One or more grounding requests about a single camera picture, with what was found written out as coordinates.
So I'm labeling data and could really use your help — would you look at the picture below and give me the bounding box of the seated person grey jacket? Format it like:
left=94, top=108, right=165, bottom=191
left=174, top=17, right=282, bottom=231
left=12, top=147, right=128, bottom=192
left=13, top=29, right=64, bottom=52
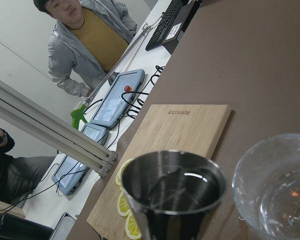
left=33, top=0, right=137, bottom=97

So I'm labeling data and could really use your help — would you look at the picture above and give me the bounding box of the blue teach pendant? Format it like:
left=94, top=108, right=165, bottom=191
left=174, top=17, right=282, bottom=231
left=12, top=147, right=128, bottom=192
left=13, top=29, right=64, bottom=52
left=90, top=69, right=145, bottom=128
left=51, top=124, right=110, bottom=196

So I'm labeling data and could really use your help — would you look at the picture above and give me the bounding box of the clear wine glass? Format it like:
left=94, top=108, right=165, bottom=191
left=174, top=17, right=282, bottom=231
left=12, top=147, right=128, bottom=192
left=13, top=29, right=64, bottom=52
left=231, top=133, right=300, bottom=240

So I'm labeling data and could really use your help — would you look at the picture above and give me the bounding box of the black keyboard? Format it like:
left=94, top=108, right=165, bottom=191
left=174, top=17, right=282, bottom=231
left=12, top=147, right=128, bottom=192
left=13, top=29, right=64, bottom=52
left=145, top=0, right=188, bottom=52

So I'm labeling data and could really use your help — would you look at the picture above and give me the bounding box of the lemon slice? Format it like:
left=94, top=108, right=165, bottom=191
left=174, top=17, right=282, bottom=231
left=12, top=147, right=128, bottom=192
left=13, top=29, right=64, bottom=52
left=115, top=158, right=134, bottom=186
left=116, top=192, right=132, bottom=217
left=125, top=212, right=142, bottom=240

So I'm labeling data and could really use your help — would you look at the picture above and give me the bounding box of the bamboo cutting board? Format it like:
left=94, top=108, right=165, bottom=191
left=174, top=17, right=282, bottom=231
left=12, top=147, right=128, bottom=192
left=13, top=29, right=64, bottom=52
left=87, top=104, right=231, bottom=240

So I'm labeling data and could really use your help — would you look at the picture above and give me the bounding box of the steel double jigger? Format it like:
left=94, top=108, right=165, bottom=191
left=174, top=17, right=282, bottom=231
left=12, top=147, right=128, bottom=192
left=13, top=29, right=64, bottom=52
left=121, top=150, right=227, bottom=240

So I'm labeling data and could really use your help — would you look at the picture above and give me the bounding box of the person in black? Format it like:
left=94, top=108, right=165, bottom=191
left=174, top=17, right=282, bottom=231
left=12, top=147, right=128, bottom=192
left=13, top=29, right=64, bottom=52
left=0, top=128, right=55, bottom=204

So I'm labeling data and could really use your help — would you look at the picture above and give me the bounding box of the aluminium frame post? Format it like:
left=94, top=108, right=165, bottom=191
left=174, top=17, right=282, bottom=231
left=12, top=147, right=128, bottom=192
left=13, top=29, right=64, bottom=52
left=0, top=80, right=118, bottom=177

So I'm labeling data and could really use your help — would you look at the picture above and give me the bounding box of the green handled reach grabber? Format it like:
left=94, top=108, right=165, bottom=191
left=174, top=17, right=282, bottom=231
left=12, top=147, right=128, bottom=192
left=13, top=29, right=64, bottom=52
left=69, top=21, right=153, bottom=131

